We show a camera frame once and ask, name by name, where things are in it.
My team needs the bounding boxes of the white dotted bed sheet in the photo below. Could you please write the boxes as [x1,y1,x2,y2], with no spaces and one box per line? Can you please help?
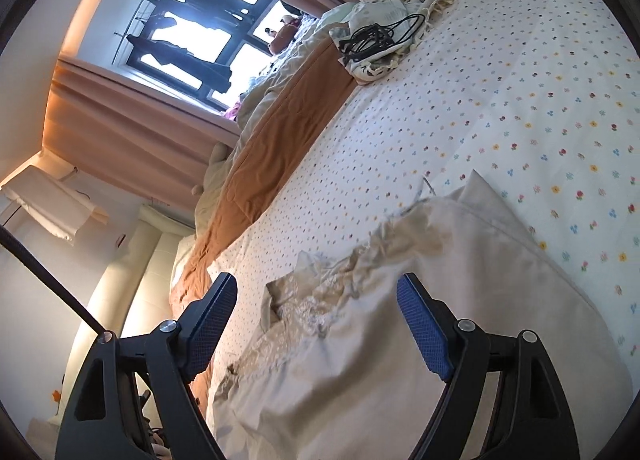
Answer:
[209,0,639,378]

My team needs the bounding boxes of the dark clothes on rail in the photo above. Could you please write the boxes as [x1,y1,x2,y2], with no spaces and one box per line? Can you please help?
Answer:
[125,0,273,98]

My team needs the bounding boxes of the orange brown quilt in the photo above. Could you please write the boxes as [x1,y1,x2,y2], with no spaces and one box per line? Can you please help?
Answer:
[168,36,359,416]

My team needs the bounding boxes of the white hanging shirt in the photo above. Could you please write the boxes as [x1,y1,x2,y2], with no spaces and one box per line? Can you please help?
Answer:
[1,165,108,243]

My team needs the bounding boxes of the cream padded headboard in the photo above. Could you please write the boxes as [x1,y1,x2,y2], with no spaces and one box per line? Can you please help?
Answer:
[60,204,196,421]

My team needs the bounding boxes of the left pink curtain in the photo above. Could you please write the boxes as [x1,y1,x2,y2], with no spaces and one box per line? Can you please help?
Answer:
[42,56,240,210]

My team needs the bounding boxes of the brown plush toy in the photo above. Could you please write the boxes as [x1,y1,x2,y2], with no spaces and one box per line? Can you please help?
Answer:
[265,15,300,55]

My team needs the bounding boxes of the beige zip jacket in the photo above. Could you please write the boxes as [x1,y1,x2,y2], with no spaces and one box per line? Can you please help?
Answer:
[205,168,634,460]

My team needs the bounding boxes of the patterned cloth with cables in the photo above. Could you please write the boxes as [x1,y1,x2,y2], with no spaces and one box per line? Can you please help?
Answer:
[329,0,457,85]

